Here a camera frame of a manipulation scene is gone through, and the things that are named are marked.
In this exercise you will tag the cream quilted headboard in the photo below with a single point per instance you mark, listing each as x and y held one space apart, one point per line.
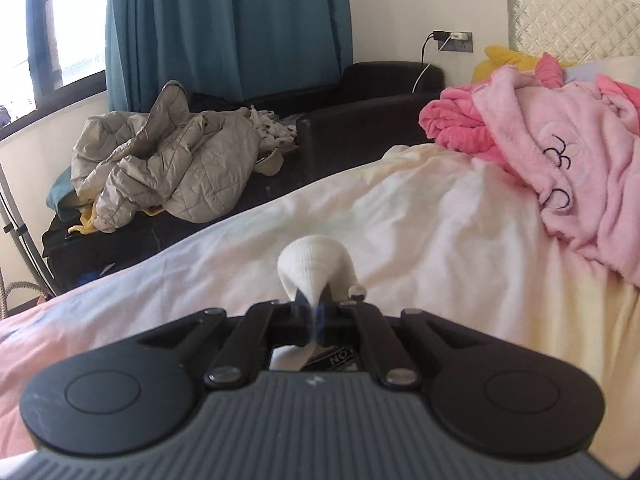
570 20

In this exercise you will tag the white charger plug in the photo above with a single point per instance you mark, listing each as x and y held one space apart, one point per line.
458 36

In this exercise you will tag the grey quilted jacket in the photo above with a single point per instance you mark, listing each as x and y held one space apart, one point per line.
175 170

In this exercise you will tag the yellow cloth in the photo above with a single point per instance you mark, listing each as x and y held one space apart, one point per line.
82 222

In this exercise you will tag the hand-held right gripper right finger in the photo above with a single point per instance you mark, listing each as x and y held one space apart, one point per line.
372 340

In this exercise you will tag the light pink fleece robe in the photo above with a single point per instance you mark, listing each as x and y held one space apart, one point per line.
575 160

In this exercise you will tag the hot pink blanket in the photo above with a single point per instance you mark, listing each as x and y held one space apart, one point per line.
450 120

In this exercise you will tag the wall power outlet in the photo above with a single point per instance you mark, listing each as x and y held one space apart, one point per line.
462 46

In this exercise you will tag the garment steamer stand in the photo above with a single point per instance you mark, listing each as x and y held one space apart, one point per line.
25 250

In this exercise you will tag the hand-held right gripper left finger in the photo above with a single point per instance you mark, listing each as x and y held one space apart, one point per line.
250 340

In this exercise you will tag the black leather sofa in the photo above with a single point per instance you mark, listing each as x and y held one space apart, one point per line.
360 115

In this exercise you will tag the teal curtain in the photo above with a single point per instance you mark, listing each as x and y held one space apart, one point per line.
225 30

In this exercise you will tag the yellow plush toy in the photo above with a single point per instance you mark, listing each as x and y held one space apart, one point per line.
505 60

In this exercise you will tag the pale pillow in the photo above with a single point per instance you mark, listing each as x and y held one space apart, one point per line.
616 68

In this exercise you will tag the beige patterned cloth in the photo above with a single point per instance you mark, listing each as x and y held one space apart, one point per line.
272 135

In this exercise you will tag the teal cushion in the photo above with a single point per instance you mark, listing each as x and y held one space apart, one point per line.
59 191

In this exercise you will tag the dark framed window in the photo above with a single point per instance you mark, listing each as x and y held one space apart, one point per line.
55 35

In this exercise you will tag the black charger plug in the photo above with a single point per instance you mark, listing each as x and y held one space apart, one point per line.
441 36

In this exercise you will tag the white pants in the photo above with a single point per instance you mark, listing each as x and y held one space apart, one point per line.
312 265

